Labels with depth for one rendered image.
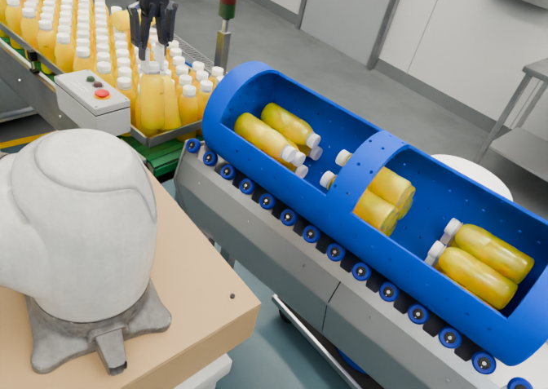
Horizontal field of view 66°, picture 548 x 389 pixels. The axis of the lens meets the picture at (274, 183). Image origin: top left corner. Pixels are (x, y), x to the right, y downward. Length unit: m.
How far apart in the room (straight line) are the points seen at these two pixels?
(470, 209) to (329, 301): 0.40
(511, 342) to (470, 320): 0.07
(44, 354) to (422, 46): 4.34
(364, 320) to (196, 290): 0.48
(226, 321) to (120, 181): 0.31
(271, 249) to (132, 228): 0.67
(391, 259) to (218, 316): 0.39
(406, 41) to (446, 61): 0.48
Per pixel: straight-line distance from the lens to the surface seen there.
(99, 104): 1.16
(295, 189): 0.96
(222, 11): 1.68
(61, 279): 0.54
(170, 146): 1.36
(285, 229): 1.09
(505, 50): 4.31
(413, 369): 1.07
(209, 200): 1.24
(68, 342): 0.64
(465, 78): 4.46
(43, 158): 0.49
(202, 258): 0.75
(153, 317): 0.66
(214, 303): 0.70
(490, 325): 0.89
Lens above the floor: 1.68
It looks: 38 degrees down
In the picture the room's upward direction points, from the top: 14 degrees clockwise
